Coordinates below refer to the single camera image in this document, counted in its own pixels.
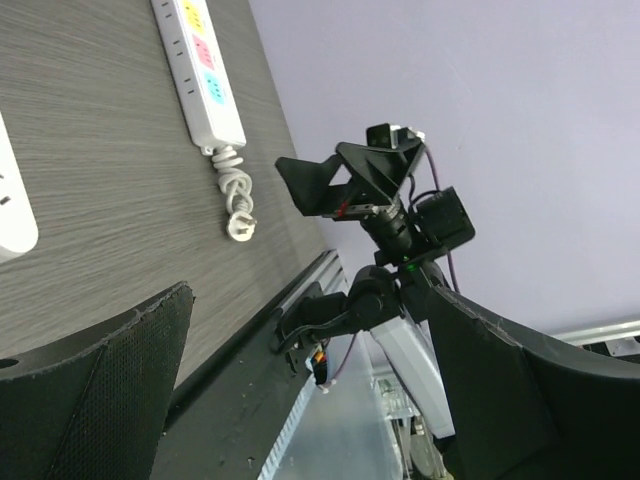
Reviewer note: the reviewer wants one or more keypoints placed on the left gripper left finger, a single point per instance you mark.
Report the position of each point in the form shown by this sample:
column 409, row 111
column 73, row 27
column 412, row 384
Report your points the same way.
column 93, row 405

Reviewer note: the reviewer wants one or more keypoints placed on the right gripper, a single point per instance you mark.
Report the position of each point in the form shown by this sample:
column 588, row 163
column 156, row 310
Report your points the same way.
column 376, row 177

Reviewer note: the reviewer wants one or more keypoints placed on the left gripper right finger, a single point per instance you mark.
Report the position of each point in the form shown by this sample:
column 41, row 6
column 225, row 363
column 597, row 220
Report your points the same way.
column 528, row 406

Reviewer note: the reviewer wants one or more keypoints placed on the white triangular socket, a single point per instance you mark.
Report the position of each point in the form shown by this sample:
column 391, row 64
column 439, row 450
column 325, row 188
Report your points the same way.
column 18, row 228

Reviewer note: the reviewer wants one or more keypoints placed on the white power strip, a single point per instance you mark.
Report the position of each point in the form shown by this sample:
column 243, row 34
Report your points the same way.
column 199, row 73

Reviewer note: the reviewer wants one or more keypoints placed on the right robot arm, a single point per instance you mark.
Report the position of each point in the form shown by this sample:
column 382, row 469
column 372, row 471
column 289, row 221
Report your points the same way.
column 388, row 298

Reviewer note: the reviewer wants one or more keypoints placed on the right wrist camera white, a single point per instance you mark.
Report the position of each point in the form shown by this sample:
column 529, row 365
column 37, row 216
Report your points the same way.
column 391, row 136

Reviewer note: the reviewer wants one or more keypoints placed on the right aluminium frame post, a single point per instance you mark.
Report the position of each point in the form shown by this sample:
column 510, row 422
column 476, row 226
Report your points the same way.
column 327, row 270

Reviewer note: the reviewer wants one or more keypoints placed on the front aluminium rail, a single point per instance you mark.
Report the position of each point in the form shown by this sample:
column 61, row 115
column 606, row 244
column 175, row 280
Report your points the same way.
column 618, row 338

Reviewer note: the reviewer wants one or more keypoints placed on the white slotted cable duct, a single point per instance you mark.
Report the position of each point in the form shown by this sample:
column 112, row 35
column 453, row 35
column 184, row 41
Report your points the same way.
column 278, row 450

